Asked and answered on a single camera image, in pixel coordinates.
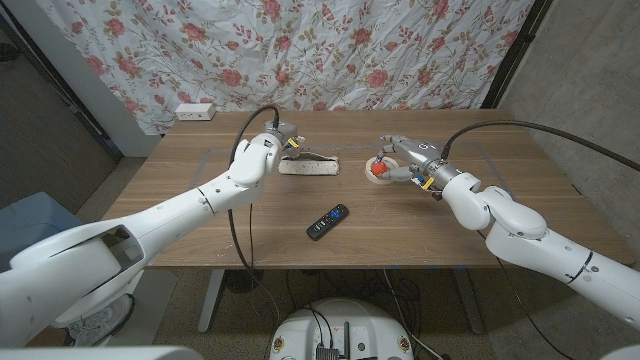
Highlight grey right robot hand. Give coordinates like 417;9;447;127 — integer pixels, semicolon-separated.
377;133;461;194

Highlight black door frame edge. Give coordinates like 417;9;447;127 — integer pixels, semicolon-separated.
0;9;124;161

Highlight black backdrop stand pole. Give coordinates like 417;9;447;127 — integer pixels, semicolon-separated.
480;0;555;110

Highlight black round floor object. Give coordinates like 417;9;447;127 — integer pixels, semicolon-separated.
223;268;265;294

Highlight cream floral pen bag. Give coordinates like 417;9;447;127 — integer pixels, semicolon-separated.
277;152;341;177

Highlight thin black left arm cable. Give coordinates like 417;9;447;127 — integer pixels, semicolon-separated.
248;202;257;271

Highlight floral rose backdrop cloth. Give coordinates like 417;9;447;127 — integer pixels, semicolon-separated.
34;0;536;136

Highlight white floor cable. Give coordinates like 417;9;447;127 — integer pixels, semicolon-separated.
382;269;444;360

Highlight white robot chest cover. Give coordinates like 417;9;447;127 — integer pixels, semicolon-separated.
0;345;204;360

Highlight black TV remote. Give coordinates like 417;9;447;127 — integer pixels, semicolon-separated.
305;203;350;241

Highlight blue plastic bin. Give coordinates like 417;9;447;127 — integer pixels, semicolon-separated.
0;191;84;274

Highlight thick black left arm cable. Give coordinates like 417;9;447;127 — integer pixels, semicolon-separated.
227;104;281;326

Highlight white power strip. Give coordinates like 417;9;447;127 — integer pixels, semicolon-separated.
174;102;217;122

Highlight white robot torso base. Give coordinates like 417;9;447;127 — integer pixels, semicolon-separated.
269;298;414;360

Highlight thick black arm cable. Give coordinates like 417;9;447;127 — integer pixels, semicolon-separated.
439;119;640;173
227;104;281;326

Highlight white table leg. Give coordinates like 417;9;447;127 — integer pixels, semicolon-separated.
452;267;486;335
197;268;226;334

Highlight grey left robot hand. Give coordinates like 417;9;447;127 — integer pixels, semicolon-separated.
263;119;306;161

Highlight beige masking tape roll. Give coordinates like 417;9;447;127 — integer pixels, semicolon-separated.
364;155;402;186

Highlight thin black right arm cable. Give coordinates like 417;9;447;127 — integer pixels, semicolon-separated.
477;229;576;360

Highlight grey white sneaker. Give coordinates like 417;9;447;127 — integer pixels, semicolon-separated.
64;293;136;347

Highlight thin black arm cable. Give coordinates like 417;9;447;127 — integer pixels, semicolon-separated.
477;229;576;360
248;202;257;271

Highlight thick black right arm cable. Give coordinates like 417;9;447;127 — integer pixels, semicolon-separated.
439;119;640;173

